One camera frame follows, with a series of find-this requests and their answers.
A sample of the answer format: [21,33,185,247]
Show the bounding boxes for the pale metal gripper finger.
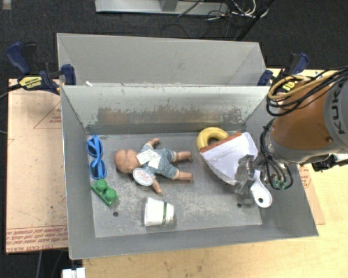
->
[234,179,255,196]
[235,154,255,182]

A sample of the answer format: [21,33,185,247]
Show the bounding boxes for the white dustpan red-brown edge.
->
[199,131,273,209]

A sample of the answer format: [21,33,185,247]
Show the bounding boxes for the baby doll in blue romper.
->
[113,137,194,195]

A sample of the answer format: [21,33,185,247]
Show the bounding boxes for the white paper cup green stripe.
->
[143,196,175,228]

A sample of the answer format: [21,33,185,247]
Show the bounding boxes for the grey metal bin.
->
[56,32,320,260]

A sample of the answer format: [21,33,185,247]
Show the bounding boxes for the green toy block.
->
[90,178,119,208]

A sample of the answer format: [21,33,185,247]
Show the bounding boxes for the blue sunglasses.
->
[86,134,108,181]

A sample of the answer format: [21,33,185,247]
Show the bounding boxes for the brown cardboard board red print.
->
[5,78,327,255]

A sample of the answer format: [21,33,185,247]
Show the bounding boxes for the yellow ring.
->
[196,126,230,153]

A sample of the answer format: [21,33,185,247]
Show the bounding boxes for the black cylinder on white bracket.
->
[310,152,348,173]

